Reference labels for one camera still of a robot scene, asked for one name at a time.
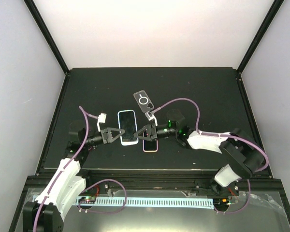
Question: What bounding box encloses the black screen phone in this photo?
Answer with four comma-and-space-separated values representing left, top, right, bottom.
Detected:
144, 140, 158, 151

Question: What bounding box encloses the light blue phone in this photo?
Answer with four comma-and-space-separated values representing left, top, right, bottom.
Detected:
117, 109, 139, 146

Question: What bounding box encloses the beige pink phone case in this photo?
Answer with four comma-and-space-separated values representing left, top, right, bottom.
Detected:
142, 139, 159, 153

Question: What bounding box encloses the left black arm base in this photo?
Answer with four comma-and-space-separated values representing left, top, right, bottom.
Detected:
81, 181, 110, 195

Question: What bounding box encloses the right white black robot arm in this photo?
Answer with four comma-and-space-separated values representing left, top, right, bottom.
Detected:
133, 110, 269, 195

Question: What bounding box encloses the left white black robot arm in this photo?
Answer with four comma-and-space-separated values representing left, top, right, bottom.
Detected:
22, 127, 125, 232

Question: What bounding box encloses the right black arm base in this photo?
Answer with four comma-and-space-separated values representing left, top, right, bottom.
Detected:
194, 179, 239, 198

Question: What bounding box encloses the clear magsafe phone case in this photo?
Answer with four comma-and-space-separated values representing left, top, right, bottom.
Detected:
133, 90, 154, 113

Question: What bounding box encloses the left small circuit board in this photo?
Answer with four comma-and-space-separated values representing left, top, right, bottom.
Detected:
78, 196, 96, 204

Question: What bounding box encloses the small circuit board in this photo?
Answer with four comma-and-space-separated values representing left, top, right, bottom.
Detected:
213, 198, 238, 206
78, 196, 96, 204

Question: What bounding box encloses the right small circuit board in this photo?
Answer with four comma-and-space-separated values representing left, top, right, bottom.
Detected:
213, 198, 238, 206

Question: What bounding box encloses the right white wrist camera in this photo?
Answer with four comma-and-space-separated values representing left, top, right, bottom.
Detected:
145, 111, 158, 126

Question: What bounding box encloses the black front frame rail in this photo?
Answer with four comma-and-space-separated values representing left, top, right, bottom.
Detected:
26, 169, 290, 232

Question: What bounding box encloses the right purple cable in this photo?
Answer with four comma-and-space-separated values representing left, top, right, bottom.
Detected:
151, 98, 270, 215

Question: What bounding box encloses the white slotted cable duct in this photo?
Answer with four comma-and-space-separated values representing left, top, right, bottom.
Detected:
72, 196, 214, 209

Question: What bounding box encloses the left black corner post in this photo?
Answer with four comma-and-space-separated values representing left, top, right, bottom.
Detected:
24, 0, 70, 75

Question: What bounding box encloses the black corner post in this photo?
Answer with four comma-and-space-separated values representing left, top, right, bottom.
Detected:
24, 0, 70, 75
237, 0, 284, 74

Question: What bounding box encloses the right black corner post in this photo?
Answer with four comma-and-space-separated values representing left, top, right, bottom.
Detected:
237, 0, 284, 74

